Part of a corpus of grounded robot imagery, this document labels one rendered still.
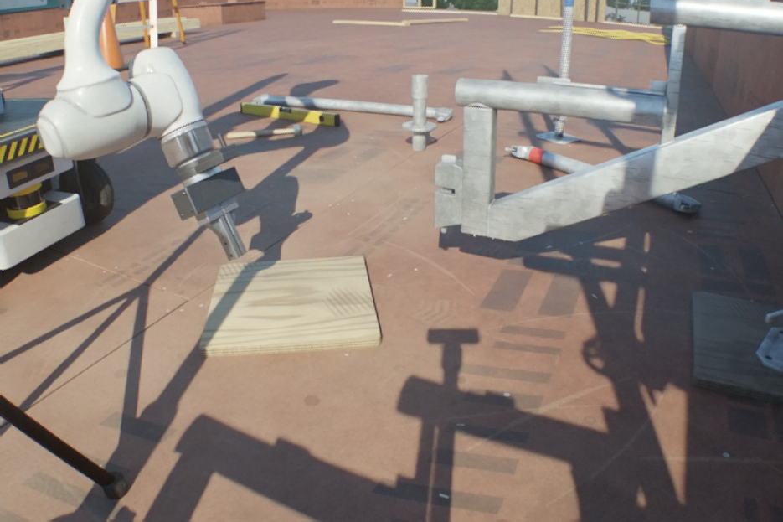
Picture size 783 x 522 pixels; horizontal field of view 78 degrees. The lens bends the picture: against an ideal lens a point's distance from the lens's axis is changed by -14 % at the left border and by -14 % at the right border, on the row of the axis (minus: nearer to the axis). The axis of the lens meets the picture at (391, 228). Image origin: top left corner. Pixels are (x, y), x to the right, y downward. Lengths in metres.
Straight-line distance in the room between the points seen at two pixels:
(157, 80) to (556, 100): 0.65
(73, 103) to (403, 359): 0.65
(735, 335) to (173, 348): 1.00
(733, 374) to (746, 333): 0.15
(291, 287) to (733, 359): 0.81
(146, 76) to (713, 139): 0.90
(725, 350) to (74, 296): 1.26
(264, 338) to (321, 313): 0.12
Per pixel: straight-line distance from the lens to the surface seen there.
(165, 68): 1.00
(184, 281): 1.21
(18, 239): 1.34
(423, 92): 1.96
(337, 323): 0.98
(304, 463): 0.76
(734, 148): 0.92
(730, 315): 1.17
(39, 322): 1.20
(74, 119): 0.89
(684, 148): 0.91
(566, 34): 2.23
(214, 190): 1.00
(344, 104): 2.66
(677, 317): 1.14
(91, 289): 1.26
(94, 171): 1.54
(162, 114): 0.96
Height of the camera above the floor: 0.56
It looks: 24 degrees down
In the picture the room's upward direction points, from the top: straight up
